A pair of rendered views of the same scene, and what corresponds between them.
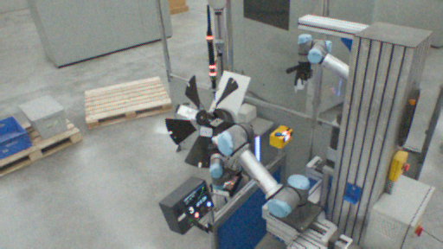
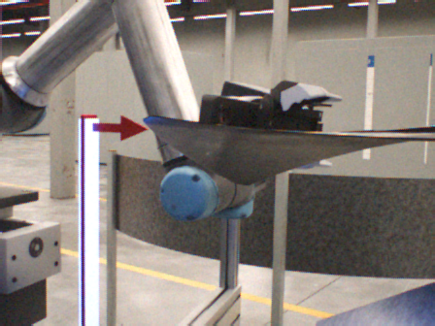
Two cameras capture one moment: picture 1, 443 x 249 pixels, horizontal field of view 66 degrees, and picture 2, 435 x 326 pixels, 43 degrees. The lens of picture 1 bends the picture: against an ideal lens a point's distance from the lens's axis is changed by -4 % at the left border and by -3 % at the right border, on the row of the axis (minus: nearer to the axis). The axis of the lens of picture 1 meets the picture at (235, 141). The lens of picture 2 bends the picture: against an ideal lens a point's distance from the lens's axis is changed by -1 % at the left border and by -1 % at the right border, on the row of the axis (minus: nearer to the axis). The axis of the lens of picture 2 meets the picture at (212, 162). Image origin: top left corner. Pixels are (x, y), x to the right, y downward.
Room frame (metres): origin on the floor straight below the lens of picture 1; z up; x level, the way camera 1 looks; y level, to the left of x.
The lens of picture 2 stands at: (2.45, -0.22, 1.20)
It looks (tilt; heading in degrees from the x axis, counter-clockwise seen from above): 6 degrees down; 160
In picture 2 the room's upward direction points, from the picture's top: 1 degrees clockwise
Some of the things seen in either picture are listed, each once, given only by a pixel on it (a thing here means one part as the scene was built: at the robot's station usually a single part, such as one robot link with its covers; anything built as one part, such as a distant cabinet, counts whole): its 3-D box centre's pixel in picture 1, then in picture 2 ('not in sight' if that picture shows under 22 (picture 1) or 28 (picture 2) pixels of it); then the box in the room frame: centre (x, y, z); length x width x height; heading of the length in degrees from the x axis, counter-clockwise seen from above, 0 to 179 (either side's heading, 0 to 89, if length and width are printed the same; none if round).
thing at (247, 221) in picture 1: (252, 223); not in sight; (1.83, -0.09, 0.45); 0.82 x 0.02 x 0.66; 141
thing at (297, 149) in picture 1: (270, 150); not in sight; (2.69, -0.33, 0.50); 2.59 x 0.03 x 0.91; 51
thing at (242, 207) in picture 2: (219, 179); (227, 183); (1.63, 0.11, 1.08); 0.11 x 0.08 x 0.11; 136
